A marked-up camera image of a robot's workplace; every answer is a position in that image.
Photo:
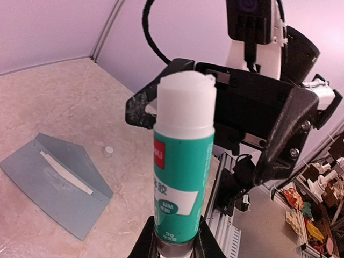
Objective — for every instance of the small green white glue stick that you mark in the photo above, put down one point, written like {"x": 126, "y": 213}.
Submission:
{"x": 183, "y": 143}

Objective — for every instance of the beige lined letter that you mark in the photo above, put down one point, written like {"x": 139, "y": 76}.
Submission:
{"x": 66, "y": 174}

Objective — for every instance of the teal paper envelope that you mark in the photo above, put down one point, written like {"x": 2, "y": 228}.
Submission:
{"x": 73, "y": 209}

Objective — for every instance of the right aluminium frame post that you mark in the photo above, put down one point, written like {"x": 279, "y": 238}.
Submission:
{"x": 100, "y": 42}

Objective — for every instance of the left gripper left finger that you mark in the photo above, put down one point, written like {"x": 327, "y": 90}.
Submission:
{"x": 145, "y": 246}

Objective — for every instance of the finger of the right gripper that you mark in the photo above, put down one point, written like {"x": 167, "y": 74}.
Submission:
{"x": 135, "y": 109}
{"x": 275, "y": 161}

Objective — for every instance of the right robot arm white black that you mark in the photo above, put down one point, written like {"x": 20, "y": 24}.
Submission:
{"x": 301, "y": 56}

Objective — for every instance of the small white glue cap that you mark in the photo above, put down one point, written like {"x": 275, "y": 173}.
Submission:
{"x": 108, "y": 152}

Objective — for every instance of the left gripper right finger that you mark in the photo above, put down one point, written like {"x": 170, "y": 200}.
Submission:
{"x": 206, "y": 245}

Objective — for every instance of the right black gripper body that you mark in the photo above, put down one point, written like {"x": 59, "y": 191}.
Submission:
{"x": 247, "y": 106}

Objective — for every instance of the front aluminium rail base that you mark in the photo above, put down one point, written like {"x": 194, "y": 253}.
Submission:
{"x": 220, "y": 216}

